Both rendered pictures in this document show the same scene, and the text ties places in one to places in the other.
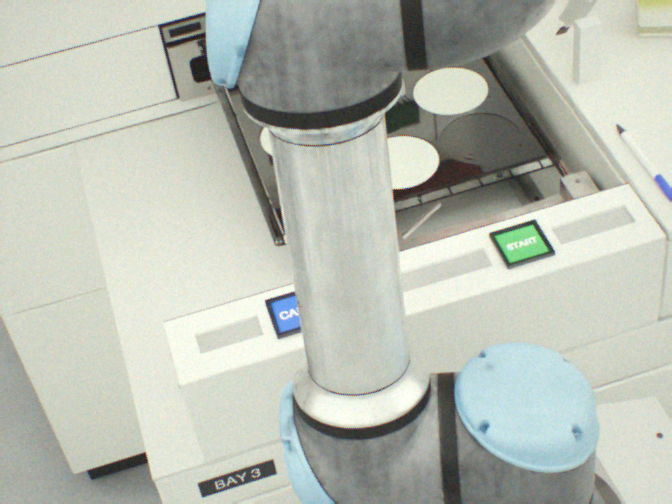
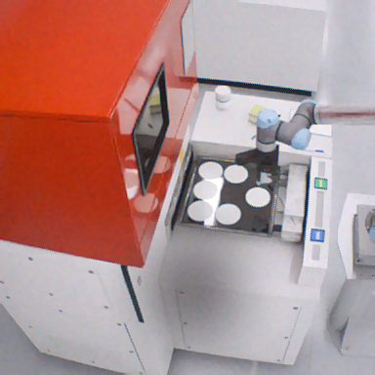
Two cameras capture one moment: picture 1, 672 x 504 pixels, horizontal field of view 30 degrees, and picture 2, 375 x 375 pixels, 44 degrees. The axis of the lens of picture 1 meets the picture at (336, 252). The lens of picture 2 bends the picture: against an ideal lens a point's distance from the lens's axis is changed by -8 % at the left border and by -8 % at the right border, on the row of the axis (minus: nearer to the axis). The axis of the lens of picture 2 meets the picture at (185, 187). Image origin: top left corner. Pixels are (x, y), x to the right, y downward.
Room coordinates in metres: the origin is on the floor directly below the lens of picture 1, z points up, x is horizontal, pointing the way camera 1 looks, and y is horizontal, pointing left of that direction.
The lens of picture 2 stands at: (0.89, 1.17, 2.49)
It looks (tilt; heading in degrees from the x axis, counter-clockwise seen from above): 49 degrees down; 296
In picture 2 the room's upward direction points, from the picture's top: 5 degrees counter-clockwise
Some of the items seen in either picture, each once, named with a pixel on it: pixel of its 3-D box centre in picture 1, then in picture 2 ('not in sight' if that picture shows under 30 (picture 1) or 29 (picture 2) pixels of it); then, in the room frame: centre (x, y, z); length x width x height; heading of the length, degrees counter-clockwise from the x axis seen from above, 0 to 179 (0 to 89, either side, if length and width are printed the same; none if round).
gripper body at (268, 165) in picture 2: not in sight; (267, 157); (1.17, -0.08, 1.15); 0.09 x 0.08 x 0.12; 12
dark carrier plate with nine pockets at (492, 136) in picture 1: (374, 113); (231, 193); (1.30, -0.08, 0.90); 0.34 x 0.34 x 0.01; 10
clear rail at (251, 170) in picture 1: (244, 152); (225, 229); (1.27, 0.10, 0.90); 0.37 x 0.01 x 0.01; 10
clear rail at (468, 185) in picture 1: (419, 199); (275, 199); (1.13, -0.11, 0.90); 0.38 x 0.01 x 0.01; 100
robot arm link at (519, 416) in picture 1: (519, 433); not in sight; (0.64, -0.13, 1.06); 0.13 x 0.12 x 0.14; 81
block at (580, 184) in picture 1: (586, 202); (298, 169); (1.08, -0.31, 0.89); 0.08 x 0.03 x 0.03; 10
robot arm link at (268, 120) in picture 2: not in sight; (268, 126); (1.18, -0.08, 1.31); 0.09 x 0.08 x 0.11; 171
